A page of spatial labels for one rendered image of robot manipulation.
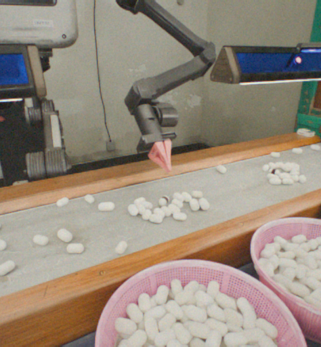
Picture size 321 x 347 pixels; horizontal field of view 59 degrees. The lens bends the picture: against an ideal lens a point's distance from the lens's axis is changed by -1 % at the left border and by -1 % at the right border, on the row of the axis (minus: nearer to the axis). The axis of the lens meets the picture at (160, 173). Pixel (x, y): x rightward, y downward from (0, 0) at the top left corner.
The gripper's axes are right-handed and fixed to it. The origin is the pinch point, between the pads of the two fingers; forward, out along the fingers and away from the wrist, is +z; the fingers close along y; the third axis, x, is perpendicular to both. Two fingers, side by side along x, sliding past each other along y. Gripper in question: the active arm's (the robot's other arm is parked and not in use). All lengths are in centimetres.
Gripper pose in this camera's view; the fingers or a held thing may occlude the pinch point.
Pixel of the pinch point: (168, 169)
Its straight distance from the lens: 73.7
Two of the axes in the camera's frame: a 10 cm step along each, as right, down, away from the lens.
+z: 3.7, 8.5, -3.8
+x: -3.0, 5.0, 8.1
